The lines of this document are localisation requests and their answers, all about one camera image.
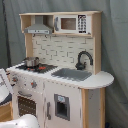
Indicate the white toy microwave door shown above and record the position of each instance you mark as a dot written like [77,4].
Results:
[74,24]

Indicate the white toy oven door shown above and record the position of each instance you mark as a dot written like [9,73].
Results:
[26,101]

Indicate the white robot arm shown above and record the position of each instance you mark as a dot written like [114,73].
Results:
[25,121]

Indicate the white wooden toy kitchen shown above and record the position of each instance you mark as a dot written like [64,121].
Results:
[61,50]

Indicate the grey toy sink basin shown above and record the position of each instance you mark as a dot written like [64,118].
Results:
[72,74]

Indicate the black toy faucet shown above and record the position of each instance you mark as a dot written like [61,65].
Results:
[81,64]

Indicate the black toy stovetop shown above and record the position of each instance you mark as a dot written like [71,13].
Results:
[40,68]

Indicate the silver toy cooking pot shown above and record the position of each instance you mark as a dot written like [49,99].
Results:
[31,61]

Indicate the white cabinet door with dispenser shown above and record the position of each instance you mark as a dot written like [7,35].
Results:
[63,106]

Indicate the grey toy range hood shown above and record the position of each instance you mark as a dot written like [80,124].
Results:
[38,27]

